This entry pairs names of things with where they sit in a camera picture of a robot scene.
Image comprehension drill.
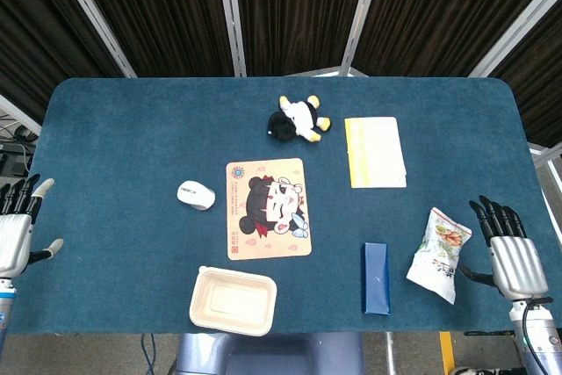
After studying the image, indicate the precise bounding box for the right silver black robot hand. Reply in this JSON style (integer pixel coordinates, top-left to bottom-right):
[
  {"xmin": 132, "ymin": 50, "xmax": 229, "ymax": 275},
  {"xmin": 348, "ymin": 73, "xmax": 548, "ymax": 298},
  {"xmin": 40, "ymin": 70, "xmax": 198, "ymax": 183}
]
[{"xmin": 458, "ymin": 194, "xmax": 551, "ymax": 302}]

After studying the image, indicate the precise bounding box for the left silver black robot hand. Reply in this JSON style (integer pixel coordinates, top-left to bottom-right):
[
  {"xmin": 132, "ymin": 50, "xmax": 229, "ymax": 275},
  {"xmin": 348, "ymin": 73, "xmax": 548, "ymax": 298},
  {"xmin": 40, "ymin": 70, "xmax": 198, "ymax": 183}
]
[{"xmin": 0, "ymin": 174, "xmax": 65, "ymax": 280}]

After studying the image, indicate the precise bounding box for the white computer mouse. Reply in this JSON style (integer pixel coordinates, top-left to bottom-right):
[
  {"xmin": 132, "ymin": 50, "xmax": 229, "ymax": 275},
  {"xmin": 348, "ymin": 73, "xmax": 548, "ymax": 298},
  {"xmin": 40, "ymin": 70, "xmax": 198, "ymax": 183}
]
[{"xmin": 177, "ymin": 179, "xmax": 217, "ymax": 211}]

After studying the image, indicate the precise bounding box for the cartoon girl mouse pad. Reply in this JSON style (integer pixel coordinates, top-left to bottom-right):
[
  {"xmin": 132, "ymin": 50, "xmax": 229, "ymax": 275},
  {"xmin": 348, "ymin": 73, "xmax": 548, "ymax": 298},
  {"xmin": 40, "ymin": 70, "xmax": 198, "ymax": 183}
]
[{"xmin": 225, "ymin": 157, "xmax": 313, "ymax": 262}]

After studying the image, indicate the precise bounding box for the white snack bag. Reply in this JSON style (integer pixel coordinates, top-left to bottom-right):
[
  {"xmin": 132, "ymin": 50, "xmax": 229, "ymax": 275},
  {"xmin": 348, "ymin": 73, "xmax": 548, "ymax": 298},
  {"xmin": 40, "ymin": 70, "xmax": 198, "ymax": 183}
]
[{"xmin": 406, "ymin": 206, "xmax": 473, "ymax": 305}]

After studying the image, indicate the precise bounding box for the yellow floor tape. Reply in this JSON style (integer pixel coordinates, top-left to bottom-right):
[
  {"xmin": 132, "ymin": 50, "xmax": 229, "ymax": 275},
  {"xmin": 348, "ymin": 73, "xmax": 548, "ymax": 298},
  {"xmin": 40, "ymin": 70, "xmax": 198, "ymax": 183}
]
[{"xmin": 438, "ymin": 331, "xmax": 456, "ymax": 375}]

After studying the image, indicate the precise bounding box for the dark blue rectangular box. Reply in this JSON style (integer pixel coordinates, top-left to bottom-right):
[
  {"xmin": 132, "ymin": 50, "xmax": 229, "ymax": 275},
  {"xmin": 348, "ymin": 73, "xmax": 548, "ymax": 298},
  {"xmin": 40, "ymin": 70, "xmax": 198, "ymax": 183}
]
[{"xmin": 360, "ymin": 242, "xmax": 392, "ymax": 316}]

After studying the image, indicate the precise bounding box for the blue felt table cover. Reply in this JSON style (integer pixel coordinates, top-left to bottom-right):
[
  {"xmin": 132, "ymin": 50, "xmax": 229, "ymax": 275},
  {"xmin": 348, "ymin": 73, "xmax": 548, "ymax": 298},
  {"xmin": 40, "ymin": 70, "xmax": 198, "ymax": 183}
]
[{"xmin": 6, "ymin": 76, "xmax": 558, "ymax": 335}]

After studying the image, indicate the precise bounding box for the white yellow notebook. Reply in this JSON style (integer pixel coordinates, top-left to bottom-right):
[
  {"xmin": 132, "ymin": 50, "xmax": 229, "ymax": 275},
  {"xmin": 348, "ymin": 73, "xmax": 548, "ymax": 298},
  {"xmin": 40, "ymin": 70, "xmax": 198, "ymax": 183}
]
[{"xmin": 343, "ymin": 116, "xmax": 408, "ymax": 190}]

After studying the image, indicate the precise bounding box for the dark brown curtain panel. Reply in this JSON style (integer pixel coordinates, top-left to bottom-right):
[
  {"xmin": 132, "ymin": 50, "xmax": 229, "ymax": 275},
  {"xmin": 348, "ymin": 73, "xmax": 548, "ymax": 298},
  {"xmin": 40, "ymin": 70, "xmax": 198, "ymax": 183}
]
[
  {"xmin": 65, "ymin": 0, "xmax": 235, "ymax": 78},
  {"xmin": 489, "ymin": 18, "xmax": 562, "ymax": 150},
  {"xmin": 350, "ymin": 0, "xmax": 562, "ymax": 77},
  {"xmin": 0, "ymin": 0, "xmax": 125, "ymax": 113},
  {"xmin": 231, "ymin": 0, "xmax": 373, "ymax": 77}
]

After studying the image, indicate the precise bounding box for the beige plastic food container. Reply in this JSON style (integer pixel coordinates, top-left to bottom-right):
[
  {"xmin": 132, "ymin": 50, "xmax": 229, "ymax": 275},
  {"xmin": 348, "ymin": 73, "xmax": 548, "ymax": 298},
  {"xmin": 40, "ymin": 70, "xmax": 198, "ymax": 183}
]
[{"xmin": 188, "ymin": 265, "xmax": 278, "ymax": 338}]

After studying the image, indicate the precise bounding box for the blue-grey robot torso base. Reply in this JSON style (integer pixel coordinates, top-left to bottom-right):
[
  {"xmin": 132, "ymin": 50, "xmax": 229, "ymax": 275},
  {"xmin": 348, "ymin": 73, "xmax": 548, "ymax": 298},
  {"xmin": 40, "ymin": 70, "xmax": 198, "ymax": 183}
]
[{"xmin": 175, "ymin": 332, "xmax": 365, "ymax": 375}]

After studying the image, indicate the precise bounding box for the black white plush toy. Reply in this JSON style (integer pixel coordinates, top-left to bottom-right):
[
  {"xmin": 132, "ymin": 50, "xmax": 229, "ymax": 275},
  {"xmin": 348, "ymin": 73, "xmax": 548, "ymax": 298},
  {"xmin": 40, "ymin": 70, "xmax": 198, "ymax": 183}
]
[{"xmin": 267, "ymin": 94, "xmax": 333, "ymax": 144}]

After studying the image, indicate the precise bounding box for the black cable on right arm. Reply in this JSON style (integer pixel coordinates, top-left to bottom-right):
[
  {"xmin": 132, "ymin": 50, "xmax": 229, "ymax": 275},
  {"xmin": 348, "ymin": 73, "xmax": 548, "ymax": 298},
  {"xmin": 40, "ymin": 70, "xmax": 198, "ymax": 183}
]
[{"xmin": 521, "ymin": 296, "xmax": 555, "ymax": 375}]

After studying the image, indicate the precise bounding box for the black equipment with cables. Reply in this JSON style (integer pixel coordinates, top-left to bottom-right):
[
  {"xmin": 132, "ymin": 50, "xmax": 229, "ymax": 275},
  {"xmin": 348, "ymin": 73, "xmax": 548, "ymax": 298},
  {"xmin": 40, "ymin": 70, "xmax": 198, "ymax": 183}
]
[{"xmin": 0, "ymin": 113, "xmax": 40, "ymax": 179}]

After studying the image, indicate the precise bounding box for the blue floor cable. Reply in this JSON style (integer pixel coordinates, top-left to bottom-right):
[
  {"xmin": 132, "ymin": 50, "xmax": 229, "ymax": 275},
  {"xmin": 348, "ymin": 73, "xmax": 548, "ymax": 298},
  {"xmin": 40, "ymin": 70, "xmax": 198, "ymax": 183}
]
[{"xmin": 139, "ymin": 333, "xmax": 158, "ymax": 375}]

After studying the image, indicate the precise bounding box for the grey metal partition post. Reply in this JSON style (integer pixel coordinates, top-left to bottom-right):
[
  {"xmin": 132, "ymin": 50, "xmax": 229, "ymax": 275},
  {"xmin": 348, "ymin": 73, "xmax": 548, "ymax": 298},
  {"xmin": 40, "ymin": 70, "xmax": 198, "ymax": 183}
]
[
  {"xmin": 467, "ymin": 0, "xmax": 562, "ymax": 79},
  {"xmin": 213, "ymin": 0, "xmax": 248, "ymax": 77},
  {"xmin": 339, "ymin": 0, "xmax": 388, "ymax": 77},
  {"xmin": 47, "ymin": 0, "xmax": 138, "ymax": 79}
]

